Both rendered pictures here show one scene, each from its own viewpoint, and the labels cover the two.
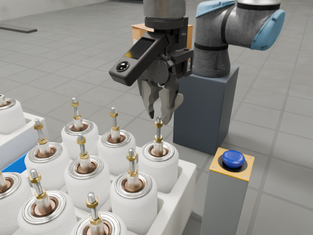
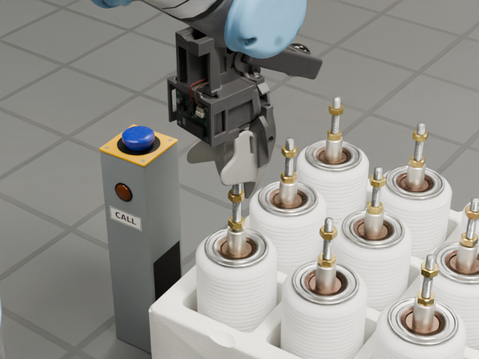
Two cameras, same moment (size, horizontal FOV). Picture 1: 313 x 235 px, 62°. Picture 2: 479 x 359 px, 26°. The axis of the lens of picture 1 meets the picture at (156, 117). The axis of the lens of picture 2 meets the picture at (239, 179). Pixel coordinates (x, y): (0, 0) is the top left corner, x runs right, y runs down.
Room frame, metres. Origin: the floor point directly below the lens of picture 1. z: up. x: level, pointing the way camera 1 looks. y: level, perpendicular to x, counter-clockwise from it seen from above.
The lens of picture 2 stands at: (1.43, 0.12, 1.00)
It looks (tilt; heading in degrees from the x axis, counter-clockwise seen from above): 34 degrees down; 187
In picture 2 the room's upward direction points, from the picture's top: straight up
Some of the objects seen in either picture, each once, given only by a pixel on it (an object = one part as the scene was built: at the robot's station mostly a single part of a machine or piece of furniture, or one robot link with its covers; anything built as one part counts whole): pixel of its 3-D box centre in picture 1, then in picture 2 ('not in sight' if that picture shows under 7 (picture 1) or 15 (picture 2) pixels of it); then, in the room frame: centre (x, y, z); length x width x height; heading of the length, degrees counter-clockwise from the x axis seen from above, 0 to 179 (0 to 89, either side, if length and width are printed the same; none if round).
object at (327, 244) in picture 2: (114, 121); (327, 247); (0.53, 0.10, 0.30); 0.01 x 0.01 x 0.08
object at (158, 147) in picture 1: (158, 146); (236, 239); (0.48, 0.00, 0.26); 0.02 x 0.02 x 0.03
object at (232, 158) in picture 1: (233, 160); (138, 139); (0.37, -0.14, 0.32); 0.04 x 0.04 x 0.02
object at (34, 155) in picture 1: (45, 152); (465, 263); (0.48, 0.26, 0.25); 0.08 x 0.08 x 0.01
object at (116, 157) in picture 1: (119, 166); (321, 343); (0.53, 0.10, 0.16); 0.10 x 0.10 x 0.18
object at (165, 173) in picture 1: (158, 179); (237, 307); (0.48, 0.00, 0.16); 0.10 x 0.10 x 0.18
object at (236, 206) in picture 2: (158, 131); (236, 209); (0.48, 0.00, 0.31); 0.01 x 0.01 x 0.08
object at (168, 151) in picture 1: (158, 151); (236, 248); (0.48, 0.00, 0.25); 0.08 x 0.08 x 0.01
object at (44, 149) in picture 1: (44, 148); (467, 254); (0.48, 0.26, 0.26); 0.02 x 0.02 x 0.03
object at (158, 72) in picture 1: (166, 50); (220, 75); (0.50, -0.02, 0.49); 0.09 x 0.08 x 0.12; 139
